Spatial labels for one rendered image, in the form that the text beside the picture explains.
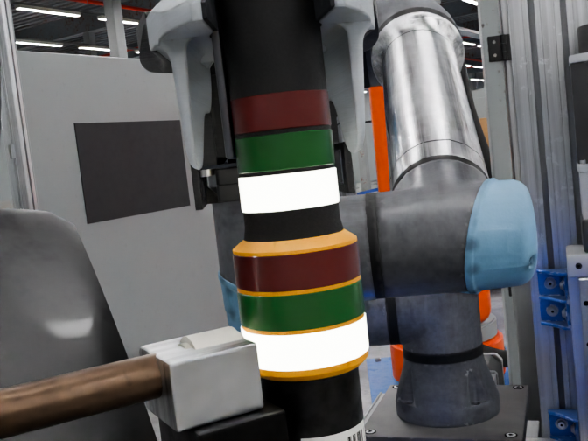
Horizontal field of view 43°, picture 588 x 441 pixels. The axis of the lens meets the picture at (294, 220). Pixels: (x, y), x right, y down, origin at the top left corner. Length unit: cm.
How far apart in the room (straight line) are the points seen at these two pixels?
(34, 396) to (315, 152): 11
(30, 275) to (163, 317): 433
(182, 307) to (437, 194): 434
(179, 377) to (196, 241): 470
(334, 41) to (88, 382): 15
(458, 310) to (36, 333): 81
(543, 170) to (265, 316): 101
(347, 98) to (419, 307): 80
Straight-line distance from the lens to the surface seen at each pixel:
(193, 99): 27
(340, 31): 27
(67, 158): 419
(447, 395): 109
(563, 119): 121
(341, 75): 28
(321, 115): 25
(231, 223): 51
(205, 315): 500
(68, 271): 37
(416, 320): 107
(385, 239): 50
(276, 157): 24
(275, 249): 24
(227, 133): 25
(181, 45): 26
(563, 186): 121
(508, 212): 50
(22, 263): 37
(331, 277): 24
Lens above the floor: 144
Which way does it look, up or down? 5 degrees down
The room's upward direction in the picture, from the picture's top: 6 degrees counter-clockwise
